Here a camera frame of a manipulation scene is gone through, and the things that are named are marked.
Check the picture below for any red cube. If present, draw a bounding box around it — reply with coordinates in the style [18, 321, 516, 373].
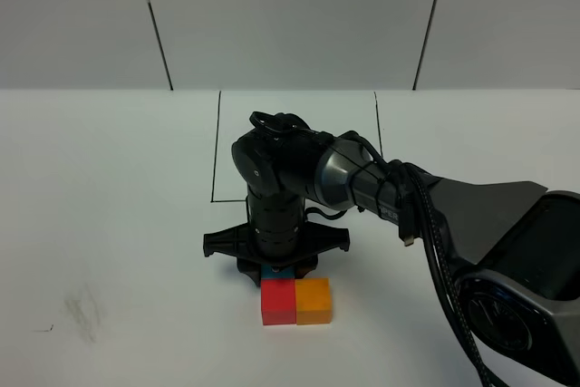
[261, 278, 296, 325]

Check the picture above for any black camera cable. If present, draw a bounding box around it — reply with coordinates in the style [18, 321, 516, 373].
[302, 208, 350, 221]

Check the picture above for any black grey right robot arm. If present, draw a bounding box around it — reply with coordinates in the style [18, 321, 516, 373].
[203, 125, 579, 386]

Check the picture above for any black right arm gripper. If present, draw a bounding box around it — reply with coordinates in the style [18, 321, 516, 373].
[203, 194, 350, 287]

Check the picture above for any blue cube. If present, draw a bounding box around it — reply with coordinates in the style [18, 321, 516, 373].
[261, 265, 295, 280]

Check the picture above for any orange cube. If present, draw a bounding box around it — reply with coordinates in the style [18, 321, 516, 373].
[295, 277, 334, 325]

